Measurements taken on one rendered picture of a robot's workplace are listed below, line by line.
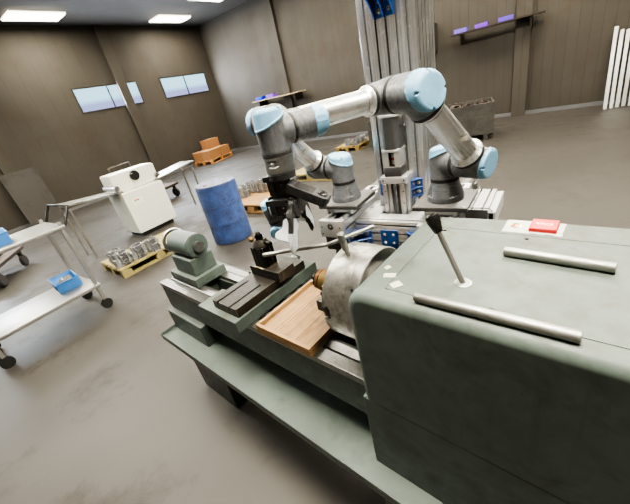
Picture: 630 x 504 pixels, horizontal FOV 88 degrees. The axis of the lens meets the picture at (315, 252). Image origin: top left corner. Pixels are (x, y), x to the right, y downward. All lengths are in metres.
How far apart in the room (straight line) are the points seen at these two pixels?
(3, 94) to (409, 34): 11.29
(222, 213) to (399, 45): 3.49
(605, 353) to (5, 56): 12.45
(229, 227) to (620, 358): 4.39
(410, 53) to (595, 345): 1.29
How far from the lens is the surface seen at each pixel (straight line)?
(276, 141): 0.81
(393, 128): 1.58
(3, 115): 12.03
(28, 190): 11.69
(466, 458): 1.02
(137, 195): 6.51
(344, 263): 0.98
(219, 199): 4.57
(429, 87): 1.09
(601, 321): 0.74
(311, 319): 1.34
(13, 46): 12.54
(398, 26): 1.64
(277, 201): 0.85
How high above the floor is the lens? 1.70
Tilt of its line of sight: 26 degrees down
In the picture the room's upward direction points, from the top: 13 degrees counter-clockwise
